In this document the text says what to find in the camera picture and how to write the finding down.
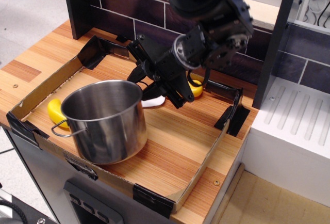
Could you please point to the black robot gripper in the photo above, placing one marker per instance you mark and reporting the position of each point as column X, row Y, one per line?
column 169, row 68

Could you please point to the stainless steel pot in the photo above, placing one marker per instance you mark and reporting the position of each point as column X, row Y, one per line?
column 106, row 120

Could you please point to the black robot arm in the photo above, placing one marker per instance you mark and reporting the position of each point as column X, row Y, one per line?
column 223, row 27

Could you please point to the cardboard fence with black tape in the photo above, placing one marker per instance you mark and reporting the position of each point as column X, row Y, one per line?
column 179, row 176

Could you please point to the yellow toy banana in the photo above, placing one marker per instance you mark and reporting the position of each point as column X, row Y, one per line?
column 54, row 111

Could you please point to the white toy sink drainboard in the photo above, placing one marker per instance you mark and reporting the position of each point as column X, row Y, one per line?
column 288, row 143

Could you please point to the yellow handled toy knife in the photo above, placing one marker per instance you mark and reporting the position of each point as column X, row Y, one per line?
column 196, row 88

